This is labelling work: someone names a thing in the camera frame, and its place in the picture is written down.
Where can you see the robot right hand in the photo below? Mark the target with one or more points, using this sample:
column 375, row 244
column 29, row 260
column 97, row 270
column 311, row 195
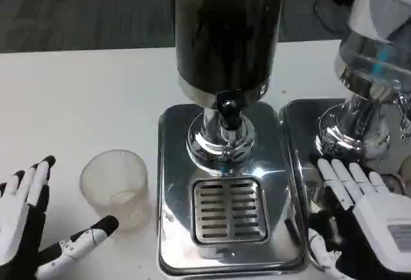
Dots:
column 375, row 215

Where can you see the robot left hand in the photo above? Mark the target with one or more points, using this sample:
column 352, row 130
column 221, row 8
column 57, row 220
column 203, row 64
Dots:
column 19, row 228

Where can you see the steel drip tray base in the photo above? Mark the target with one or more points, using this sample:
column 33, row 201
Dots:
column 298, row 151
column 175, row 196

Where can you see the clear ribbed glass cup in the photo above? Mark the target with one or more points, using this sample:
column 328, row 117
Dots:
column 115, row 193

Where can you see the chrome dispenser tap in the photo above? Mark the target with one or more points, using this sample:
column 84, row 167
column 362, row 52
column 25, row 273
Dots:
column 404, row 113

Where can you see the steel slotted drip grid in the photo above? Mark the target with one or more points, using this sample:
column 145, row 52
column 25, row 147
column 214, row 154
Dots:
column 229, row 211

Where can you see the drink dispenser with clear tank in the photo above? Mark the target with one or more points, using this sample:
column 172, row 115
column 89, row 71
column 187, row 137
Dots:
column 372, row 45

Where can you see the black dispenser tap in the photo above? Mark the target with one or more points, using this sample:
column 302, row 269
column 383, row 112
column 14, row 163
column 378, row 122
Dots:
column 227, row 110

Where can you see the black chair base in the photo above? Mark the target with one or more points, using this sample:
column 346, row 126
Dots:
column 334, row 0

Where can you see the drink dispenser with dark tank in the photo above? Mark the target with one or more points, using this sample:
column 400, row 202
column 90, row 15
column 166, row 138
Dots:
column 224, row 26

